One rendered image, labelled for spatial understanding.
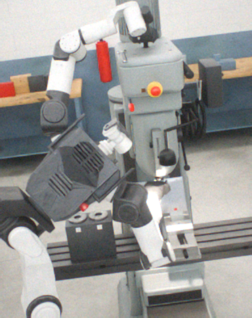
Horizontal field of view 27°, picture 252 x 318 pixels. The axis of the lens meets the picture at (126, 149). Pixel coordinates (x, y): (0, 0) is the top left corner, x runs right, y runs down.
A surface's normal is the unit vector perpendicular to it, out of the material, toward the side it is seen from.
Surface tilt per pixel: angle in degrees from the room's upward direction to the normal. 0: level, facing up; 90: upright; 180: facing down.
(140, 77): 90
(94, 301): 0
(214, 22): 90
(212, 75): 90
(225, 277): 0
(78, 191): 74
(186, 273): 0
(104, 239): 90
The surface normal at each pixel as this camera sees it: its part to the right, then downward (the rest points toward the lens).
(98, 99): 0.06, 0.35
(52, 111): 0.11, -0.12
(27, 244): 0.36, 0.30
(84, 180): -0.18, 0.11
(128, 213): -0.22, 0.41
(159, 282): -0.11, -0.93
